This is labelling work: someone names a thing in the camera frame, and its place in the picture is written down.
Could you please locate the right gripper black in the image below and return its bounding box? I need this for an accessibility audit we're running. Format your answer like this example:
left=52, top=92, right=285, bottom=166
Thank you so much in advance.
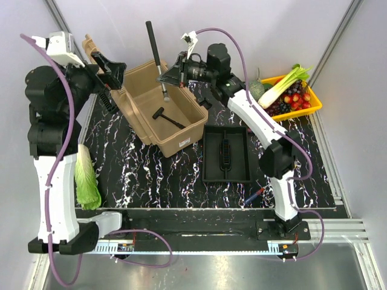
left=157, top=53, right=215, bottom=89

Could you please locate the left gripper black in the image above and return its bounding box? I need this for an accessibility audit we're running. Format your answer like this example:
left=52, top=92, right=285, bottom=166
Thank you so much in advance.
left=54, top=50, right=127, bottom=117

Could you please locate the claw hammer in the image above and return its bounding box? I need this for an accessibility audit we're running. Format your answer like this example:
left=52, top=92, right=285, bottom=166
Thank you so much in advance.
left=145, top=21, right=170, bottom=102

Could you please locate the black rubber mallet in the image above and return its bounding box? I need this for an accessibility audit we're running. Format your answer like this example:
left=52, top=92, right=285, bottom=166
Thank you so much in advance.
left=152, top=107, right=186, bottom=129

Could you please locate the tan plastic tool box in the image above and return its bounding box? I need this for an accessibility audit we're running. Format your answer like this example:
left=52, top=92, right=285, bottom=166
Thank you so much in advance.
left=82, top=33, right=209, bottom=158

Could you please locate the black tool box tray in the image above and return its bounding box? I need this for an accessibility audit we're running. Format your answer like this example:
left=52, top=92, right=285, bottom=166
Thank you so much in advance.
left=202, top=125, right=252, bottom=184

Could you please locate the blue red screwdriver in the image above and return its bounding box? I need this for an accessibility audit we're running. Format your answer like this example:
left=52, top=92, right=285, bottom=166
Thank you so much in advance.
left=244, top=186, right=267, bottom=206

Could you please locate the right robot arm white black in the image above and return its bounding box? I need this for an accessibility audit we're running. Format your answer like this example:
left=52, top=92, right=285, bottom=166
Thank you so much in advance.
left=157, top=43, right=301, bottom=239

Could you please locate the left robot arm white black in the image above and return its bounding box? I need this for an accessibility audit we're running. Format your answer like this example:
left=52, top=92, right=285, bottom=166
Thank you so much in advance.
left=25, top=31, right=131, bottom=255

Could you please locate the green melon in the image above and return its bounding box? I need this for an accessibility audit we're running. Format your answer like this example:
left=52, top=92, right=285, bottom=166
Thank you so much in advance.
left=249, top=80, right=265, bottom=102

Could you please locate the avocado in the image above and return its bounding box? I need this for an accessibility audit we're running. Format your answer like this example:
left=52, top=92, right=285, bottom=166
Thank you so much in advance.
left=264, top=83, right=273, bottom=91

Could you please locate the black marble pattern mat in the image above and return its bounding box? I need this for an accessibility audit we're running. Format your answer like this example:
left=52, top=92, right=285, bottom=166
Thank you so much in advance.
left=78, top=83, right=335, bottom=208

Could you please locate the dark grape bunch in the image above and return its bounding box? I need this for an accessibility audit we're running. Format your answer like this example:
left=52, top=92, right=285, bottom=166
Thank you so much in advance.
left=265, top=80, right=305, bottom=117

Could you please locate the napa cabbage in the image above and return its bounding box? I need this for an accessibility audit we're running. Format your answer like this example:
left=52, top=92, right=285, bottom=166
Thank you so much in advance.
left=74, top=144, right=102, bottom=210

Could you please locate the leek with green leaves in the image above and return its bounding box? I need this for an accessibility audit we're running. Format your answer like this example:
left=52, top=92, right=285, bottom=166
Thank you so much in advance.
left=258, top=64, right=312, bottom=109

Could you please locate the red yellow cherry cluster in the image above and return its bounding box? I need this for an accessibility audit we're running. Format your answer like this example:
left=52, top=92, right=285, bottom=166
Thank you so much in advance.
left=282, top=92, right=311, bottom=111

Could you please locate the yellow plastic tray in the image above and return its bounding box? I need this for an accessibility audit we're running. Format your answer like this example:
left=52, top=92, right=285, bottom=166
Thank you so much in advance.
left=265, top=81, right=322, bottom=122

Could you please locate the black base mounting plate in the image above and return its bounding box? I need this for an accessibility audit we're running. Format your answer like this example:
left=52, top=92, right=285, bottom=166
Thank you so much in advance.
left=96, top=207, right=311, bottom=253

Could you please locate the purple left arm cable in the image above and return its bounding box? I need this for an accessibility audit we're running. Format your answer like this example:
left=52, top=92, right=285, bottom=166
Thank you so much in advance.
left=19, top=33, right=174, bottom=286

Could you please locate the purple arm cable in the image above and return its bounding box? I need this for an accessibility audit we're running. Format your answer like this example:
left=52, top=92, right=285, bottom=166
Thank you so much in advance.
left=193, top=27, right=325, bottom=262
left=19, top=33, right=174, bottom=286

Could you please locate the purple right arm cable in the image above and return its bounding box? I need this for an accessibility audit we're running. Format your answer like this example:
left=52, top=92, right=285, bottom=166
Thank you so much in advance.
left=193, top=27, right=325, bottom=262

